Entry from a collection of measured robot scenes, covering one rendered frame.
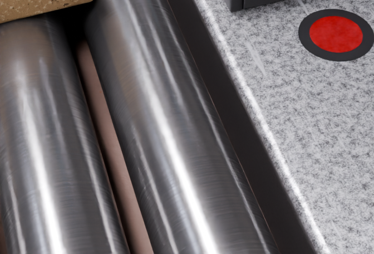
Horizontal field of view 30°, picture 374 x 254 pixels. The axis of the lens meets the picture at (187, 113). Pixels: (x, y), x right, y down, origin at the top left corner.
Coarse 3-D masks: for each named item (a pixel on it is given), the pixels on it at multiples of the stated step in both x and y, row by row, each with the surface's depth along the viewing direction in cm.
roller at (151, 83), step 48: (96, 0) 31; (144, 0) 31; (96, 48) 30; (144, 48) 29; (144, 96) 27; (192, 96) 27; (144, 144) 26; (192, 144) 25; (144, 192) 25; (192, 192) 24; (240, 192) 25; (192, 240) 23; (240, 240) 23
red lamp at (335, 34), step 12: (312, 24) 30; (324, 24) 30; (336, 24) 30; (348, 24) 30; (312, 36) 30; (324, 36) 30; (336, 36) 29; (348, 36) 29; (360, 36) 29; (324, 48) 29; (336, 48) 29; (348, 48) 29
